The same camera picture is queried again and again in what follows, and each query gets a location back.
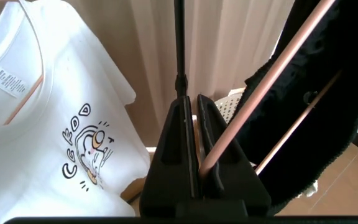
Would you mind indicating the white printed sleeveless top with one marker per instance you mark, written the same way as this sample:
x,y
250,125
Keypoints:
x,y
42,155

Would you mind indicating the black garment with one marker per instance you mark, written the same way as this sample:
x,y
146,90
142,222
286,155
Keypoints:
x,y
322,124

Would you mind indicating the white laundry basket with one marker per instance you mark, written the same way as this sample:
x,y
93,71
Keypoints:
x,y
228,105

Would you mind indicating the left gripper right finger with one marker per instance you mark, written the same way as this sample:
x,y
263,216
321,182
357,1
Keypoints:
x,y
244,189

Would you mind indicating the black clothes rack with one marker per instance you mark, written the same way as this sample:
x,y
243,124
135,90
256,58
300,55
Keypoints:
x,y
180,46

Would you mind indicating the pink clothes hanger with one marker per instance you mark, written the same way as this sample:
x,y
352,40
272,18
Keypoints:
x,y
259,90
23,99

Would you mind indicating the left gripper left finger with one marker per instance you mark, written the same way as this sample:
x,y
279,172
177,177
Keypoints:
x,y
169,186

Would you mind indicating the beige curtain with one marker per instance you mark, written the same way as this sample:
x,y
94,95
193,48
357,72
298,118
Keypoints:
x,y
228,46

